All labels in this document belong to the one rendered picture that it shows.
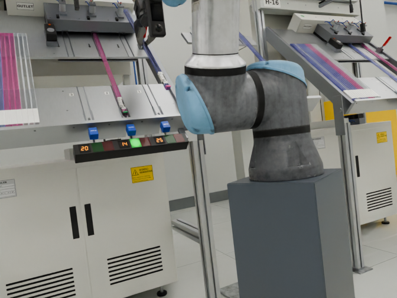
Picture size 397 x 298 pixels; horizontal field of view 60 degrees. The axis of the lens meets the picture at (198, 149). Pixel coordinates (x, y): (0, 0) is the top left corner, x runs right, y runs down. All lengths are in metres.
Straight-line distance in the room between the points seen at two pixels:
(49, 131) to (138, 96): 0.32
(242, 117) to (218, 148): 2.78
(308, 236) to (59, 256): 0.97
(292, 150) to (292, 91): 0.11
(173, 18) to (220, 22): 2.85
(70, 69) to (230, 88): 1.20
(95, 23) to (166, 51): 1.91
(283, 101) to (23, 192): 0.97
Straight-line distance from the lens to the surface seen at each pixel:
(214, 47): 0.62
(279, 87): 0.67
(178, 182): 3.24
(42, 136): 1.04
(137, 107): 1.14
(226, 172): 3.46
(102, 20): 1.48
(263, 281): 0.72
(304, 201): 0.64
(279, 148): 0.67
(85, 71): 1.73
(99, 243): 1.40
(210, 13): 0.62
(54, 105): 1.12
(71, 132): 1.04
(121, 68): 1.76
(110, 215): 1.38
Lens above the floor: 0.65
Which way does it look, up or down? 2 degrees down
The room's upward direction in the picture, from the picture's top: 7 degrees counter-clockwise
